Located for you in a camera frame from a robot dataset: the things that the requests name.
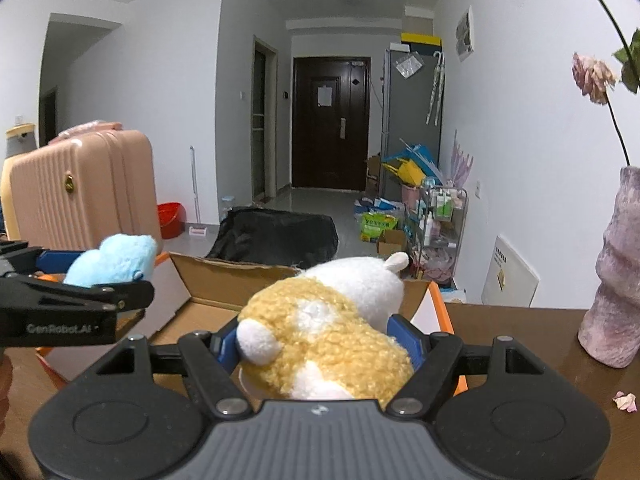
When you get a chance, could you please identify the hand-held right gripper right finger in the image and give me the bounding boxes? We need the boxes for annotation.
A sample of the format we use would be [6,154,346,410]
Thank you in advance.
[382,312,551,421]

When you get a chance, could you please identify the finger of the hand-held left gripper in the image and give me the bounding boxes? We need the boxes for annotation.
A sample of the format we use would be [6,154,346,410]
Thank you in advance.
[0,241,83,278]
[0,277,156,347]

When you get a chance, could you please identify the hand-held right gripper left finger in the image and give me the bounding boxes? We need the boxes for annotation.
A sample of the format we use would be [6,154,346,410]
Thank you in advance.
[84,324,256,422]

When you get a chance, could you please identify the light blue plush toy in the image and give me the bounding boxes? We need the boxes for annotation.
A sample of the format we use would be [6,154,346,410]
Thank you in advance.
[64,232,160,288]

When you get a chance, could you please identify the printed cardboard box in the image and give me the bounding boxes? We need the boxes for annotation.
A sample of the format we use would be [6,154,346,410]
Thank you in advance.
[35,251,468,396]

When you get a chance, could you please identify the yellow white hamster plush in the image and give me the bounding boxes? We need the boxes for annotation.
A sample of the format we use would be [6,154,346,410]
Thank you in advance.
[235,252,416,403]

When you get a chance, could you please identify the pink ribbed suitcase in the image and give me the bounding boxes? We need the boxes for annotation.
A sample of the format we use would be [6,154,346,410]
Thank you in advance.
[0,129,163,256]

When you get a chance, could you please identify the small open cardboard box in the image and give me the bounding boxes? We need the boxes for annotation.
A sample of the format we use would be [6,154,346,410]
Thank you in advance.
[377,230,408,258]

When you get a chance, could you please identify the green printed bag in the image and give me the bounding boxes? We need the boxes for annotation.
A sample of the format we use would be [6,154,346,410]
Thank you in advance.
[360,211,400,243]

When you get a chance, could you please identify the metal trolley rack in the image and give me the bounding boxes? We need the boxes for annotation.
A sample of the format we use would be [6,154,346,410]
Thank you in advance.
[404,185,468,281]

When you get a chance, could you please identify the white mop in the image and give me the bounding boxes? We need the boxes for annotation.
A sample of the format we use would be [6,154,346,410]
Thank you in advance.
[189,146,208,238]

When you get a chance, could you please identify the red bucket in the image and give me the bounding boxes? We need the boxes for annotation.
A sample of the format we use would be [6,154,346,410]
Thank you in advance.
[157,202,184,240]

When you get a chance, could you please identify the black bag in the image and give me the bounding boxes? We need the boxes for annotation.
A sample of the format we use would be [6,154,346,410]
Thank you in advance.
[206,206,340,267]

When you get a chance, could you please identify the yellow thermos jug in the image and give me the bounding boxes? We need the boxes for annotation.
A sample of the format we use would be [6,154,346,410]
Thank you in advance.
[0,122,37,233]

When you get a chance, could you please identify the white leaning board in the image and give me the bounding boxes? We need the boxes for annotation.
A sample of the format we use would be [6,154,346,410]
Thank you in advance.
[481,233,541,308]

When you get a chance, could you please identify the blue white floor packs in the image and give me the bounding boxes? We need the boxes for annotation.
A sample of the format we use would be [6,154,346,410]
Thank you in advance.
[354,197,406,221]

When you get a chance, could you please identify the pink folded cloth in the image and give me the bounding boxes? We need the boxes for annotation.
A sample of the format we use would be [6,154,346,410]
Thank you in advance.
[57,121,124,139]

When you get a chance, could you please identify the brown cardboard carton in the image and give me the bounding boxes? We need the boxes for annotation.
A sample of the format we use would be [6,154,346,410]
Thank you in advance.
[365,155,383,196]

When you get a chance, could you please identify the yellow shopping bag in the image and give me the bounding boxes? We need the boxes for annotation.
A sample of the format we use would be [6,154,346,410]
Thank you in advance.
[382,157,426,186]

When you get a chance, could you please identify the blue folded board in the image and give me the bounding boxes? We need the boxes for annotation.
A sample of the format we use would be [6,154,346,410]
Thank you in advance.
[399,137,443,183]

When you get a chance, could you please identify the dark wooden entrance door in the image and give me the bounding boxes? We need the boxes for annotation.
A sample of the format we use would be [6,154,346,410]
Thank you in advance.
[292,56,372,192]

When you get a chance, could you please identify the purple textured vase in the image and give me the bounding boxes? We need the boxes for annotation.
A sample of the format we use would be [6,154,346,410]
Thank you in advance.
[578,165,640,368]

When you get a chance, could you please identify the grey refrigerator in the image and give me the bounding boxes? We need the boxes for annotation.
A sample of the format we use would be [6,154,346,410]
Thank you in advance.
[380,47,443,176]

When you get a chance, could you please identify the dark side doorway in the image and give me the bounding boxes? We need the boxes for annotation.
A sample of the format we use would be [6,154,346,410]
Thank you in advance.
[252,35,278,201]

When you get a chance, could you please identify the folded clear umbrella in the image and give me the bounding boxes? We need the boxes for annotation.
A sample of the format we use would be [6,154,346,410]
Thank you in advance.
[426,51,446,126]

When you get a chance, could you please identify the clear plastic bag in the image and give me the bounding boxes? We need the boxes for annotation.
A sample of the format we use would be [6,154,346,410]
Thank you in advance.
[395,54,425,78]

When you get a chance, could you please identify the yellow black box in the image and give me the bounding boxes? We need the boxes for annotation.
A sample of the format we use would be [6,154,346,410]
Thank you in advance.
[401,31,443,53]

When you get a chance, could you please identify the bunch of dried pink roses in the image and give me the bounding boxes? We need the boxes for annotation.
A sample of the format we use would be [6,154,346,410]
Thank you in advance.
[512,0,640,168]

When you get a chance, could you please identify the purple wall decoration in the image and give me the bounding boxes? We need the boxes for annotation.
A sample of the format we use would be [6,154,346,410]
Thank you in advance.
[450,130,474,186]

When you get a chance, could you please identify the white wall panel box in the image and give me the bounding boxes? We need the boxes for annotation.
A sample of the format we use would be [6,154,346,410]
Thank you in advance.
[455,5,476,63]

